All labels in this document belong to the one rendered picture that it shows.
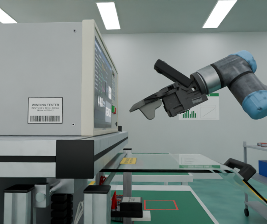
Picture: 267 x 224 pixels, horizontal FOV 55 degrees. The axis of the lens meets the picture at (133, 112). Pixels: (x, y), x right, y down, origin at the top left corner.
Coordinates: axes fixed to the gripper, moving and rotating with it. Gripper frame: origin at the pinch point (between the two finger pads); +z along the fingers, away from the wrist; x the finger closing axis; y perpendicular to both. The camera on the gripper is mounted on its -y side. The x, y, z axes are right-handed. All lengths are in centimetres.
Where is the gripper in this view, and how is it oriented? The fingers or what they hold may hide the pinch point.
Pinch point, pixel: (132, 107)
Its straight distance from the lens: 73.2
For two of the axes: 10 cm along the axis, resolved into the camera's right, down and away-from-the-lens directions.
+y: 4.2, 9.0, -0.7
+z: -9.1, 4.2, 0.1
